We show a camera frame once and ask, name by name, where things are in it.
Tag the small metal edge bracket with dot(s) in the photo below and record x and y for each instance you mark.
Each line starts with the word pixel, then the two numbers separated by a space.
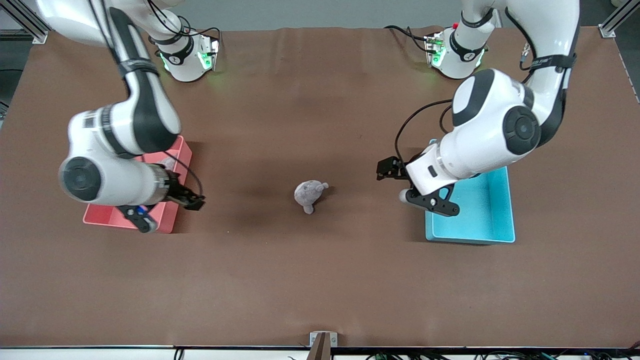
pixel 333 340

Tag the left arm base connector plate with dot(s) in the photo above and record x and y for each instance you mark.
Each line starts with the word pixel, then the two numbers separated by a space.
pixel 434 50

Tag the brown camera post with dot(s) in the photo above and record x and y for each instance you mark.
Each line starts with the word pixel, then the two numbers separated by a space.
pixel 320 350

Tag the blue plastic box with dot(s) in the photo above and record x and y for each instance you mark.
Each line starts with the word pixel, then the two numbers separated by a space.
pixel 480 220

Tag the aluminium frame profile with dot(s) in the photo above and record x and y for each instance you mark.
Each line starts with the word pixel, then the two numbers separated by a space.
pixel 25 25
pixel 617 22

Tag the pink plastic box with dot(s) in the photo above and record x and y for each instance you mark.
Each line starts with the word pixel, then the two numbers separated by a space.
pixel 182 150

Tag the grey plush toy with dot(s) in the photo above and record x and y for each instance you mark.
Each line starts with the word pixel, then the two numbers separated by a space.
pixel 307 194
pixel 169 163

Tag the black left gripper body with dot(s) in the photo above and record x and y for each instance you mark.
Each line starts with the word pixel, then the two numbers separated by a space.
pixel 391 169

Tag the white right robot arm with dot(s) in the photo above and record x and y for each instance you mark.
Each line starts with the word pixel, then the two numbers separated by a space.
pixel 115 180

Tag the right arm base connector plate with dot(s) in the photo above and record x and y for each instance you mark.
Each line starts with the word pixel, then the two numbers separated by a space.
pixel 210 55

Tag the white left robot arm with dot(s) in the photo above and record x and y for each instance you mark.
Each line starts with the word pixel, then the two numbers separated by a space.
pixel 490 130

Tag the brown table cover sheet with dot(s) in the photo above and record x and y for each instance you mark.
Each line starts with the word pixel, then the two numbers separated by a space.
pixel 320 275

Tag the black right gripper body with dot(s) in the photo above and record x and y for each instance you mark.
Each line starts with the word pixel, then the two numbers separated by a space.
pixel 178 192

